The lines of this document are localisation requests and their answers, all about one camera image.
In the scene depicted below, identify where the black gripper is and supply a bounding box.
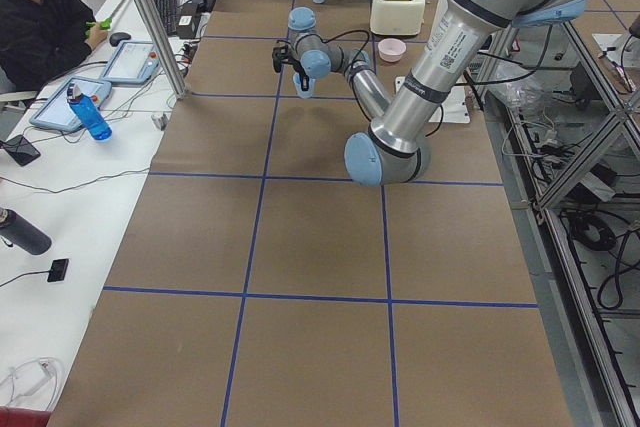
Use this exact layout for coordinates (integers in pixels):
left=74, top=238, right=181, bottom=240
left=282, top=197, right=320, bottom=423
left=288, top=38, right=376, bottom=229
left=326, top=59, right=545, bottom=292
left=290, top=58, right=310, bottom=91

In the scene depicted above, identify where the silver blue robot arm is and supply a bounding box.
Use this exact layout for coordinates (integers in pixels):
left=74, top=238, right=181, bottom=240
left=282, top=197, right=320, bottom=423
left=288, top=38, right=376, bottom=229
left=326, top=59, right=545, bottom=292
left=272, top=0, right=587, bottom=186

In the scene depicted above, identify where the cream toaster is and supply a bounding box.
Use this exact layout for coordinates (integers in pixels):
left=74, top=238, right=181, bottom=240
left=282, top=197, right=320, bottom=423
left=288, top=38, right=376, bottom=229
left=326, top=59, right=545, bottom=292
left=370, top=0, right=426, bottom=37

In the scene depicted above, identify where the pink bowl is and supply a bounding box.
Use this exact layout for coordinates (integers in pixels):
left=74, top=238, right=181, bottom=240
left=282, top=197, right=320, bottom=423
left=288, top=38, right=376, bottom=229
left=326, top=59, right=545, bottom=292
left=378, top=38, right=407, bottom=63

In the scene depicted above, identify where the black keyboard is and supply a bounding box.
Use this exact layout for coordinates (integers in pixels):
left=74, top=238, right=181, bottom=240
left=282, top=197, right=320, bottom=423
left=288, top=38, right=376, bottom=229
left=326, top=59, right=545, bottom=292
left=153, top=0, right=179, bottom=36

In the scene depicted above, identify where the teach pendant far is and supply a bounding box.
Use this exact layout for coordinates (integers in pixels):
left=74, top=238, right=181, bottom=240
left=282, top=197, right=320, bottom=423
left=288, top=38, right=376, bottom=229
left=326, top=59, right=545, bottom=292
left=100, top=40, right=159, bottom=85

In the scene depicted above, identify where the teach pendant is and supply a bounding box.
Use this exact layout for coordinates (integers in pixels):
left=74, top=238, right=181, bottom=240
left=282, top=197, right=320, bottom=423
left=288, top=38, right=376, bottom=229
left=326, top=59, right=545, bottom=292
left=29, top=76, right=112, bottom=133
left=100, top=40, right=159, bottom=85

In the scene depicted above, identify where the black computer mouse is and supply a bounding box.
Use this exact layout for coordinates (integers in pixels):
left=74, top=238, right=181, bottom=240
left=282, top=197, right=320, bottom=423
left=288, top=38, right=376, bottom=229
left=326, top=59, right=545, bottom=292
left=109, top=32, right=131, bottom=47

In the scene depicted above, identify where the blue water bottle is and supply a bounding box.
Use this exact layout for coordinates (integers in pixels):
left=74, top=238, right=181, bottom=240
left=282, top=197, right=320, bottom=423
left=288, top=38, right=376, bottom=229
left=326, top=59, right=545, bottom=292
left=66, top=82, right=112, bottom=141

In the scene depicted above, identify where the person in black sweater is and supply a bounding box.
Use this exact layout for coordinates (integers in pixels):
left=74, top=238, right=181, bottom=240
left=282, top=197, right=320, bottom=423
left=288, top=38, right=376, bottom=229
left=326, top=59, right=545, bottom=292
left=1, top=0, right=108, bottom=91

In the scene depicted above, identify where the teach pendant near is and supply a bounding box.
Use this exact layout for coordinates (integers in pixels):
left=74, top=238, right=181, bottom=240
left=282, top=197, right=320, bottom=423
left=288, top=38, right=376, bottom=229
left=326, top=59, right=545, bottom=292
left=29, top=76, right=112, bottom=133

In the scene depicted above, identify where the black smartphone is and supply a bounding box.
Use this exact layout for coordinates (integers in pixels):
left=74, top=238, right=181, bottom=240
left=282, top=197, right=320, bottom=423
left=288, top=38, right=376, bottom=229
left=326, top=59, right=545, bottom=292
left=1, top=134, right=41, bottom=167

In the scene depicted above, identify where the small black square puck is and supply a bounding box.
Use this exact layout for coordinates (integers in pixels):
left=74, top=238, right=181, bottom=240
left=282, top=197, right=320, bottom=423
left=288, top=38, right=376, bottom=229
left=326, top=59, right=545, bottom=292
left=47, top=258, right=69, bottom=283

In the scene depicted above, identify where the dark grey thermos bottle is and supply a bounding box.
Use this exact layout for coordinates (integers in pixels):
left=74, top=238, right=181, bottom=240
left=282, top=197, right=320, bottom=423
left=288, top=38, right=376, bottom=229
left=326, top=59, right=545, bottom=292
left=1, top=208, right=52, bottom=255

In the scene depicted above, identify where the white power adapter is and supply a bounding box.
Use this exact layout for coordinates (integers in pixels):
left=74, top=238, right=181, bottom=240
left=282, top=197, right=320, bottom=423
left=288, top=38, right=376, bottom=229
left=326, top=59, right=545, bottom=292
left=9, top=357, right=60, bottom=400

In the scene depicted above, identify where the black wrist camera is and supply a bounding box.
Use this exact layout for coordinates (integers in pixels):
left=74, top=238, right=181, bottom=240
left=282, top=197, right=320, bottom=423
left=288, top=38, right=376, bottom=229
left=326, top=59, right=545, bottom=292
left=271, top=45, right=291, bottom=73

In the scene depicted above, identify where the aluminium frame post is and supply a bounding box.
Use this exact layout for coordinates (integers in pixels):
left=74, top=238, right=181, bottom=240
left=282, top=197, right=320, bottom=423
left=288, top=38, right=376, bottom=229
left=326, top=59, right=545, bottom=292
left=133, top=0, right=187, bottom=100

